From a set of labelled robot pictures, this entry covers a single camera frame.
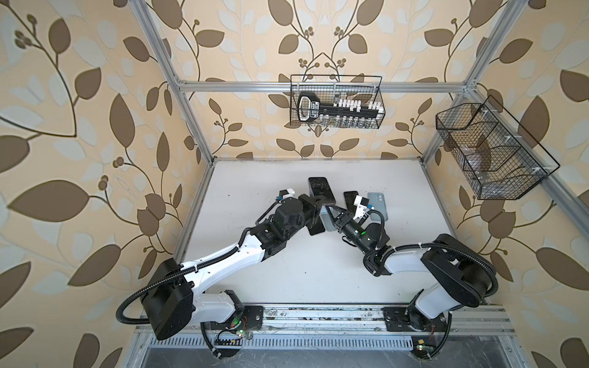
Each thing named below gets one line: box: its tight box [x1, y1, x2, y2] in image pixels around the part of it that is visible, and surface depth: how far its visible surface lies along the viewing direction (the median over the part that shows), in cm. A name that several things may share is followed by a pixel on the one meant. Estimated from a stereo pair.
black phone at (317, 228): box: [306, 215, 326, 236], surface depth 96 cm
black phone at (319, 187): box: [308, 176, 336, 206], surface depth 80 cm
